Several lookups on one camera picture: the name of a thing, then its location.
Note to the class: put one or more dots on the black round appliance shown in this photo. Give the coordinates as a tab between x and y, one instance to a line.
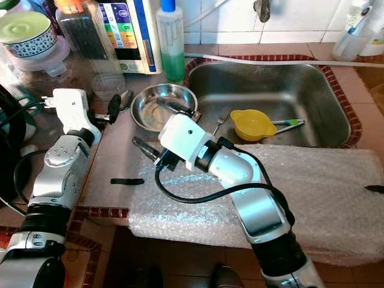
5	138

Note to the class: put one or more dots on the yellow plastic cup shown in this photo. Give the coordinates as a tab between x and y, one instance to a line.
252	123

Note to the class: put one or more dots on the round steel bowl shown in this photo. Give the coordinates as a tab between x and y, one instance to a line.
156	111

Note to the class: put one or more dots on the clear bubble wrap sheet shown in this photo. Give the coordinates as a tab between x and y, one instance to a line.
336	210

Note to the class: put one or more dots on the white wall pipe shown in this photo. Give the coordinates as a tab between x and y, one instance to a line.
276	60

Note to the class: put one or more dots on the steel kitchen sink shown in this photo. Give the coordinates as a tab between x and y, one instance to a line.
288	90

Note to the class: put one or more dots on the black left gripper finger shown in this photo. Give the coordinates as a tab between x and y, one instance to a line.
114	109

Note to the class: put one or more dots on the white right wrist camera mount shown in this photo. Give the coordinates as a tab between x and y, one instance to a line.
183	138

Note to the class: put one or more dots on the white green toothbrush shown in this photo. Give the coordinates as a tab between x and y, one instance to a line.
289	125

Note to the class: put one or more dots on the black right robot foot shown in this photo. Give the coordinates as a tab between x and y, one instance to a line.
225	279

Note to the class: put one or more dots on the black robot foot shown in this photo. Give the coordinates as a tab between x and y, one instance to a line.
225	279
144	279

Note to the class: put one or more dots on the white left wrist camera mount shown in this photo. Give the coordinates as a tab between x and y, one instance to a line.
75	111

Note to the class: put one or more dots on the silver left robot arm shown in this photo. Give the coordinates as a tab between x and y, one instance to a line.
57	180

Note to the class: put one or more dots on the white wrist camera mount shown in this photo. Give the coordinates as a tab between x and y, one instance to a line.
75	111
183	138

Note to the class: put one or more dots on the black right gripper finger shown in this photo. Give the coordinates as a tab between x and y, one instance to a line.
146	150
175	108

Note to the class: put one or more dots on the black left robot foot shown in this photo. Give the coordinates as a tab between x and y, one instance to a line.
144	279

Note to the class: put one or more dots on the white water purifier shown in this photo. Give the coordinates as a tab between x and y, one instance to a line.
126	30

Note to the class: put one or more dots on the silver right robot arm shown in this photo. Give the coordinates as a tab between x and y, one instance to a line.
258	210

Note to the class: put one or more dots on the steel fork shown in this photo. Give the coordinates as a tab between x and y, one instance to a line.
223	114

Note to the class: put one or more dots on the white lotion bottle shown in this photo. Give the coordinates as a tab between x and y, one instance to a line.
375	36

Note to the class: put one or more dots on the clear toothbrush cup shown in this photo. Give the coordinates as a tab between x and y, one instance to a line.
348	42

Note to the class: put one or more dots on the green dish soap bottle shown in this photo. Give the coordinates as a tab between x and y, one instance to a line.
171	60

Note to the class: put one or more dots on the clear jar orange lid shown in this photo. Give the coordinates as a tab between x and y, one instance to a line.
87	36

